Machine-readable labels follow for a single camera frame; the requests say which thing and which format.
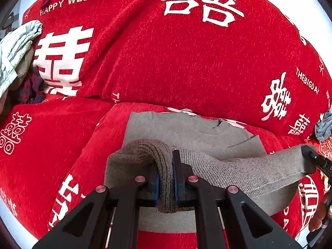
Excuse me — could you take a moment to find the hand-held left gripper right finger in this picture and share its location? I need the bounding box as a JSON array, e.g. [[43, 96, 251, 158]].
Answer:
[[172, 150, 303, 249]]

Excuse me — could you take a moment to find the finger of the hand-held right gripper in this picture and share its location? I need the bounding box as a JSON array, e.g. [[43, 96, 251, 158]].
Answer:
[[301, 145, 332, 180]]

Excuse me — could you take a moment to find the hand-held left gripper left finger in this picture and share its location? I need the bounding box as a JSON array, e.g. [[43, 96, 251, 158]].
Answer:
[[32, 158, 160, 249]]

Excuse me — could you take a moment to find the grey knit sweater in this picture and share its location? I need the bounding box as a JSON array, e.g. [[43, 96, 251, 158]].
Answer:
[[104, 111, 319, 235]]

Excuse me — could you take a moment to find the person's right hand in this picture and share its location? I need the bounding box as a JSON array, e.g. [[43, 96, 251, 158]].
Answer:
[[309, 192, 332, 233]]

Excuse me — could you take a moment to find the grey blue cloth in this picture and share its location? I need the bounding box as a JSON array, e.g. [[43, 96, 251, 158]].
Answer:
[[314, 110, 332, 141]]

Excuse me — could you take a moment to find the red printed blanket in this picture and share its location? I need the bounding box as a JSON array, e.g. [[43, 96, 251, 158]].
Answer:
[[0, 0, 332, 249]]

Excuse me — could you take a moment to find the dark plaid cloth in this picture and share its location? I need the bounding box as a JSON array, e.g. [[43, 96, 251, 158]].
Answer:
[[17, 67, 49, 105]]

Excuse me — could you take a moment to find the brown cloth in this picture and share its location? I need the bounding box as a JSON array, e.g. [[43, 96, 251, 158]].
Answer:
[[8, 45, 35, 91]]

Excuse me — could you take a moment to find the white green patterned cloth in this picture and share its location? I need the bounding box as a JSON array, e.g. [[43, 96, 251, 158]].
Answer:
[[0, 20, 43, 97]]

